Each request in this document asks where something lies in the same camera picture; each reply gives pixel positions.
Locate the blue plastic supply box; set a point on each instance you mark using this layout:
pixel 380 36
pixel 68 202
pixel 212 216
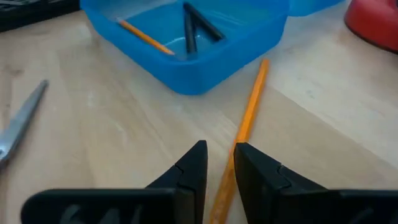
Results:
pixel 217 71

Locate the orange pencil with eraser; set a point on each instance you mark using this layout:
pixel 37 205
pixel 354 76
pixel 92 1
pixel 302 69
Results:
pixel 146 37
pixel 248 118

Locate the red desk lamp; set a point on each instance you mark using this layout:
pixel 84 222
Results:
pixel 376 21

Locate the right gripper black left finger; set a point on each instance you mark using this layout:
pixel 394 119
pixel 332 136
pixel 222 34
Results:
pixel 186 186

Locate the black aluminium table frame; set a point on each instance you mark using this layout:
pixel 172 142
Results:
pixel 31 15

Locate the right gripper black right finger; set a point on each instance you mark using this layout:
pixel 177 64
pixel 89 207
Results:
pixel 264 193

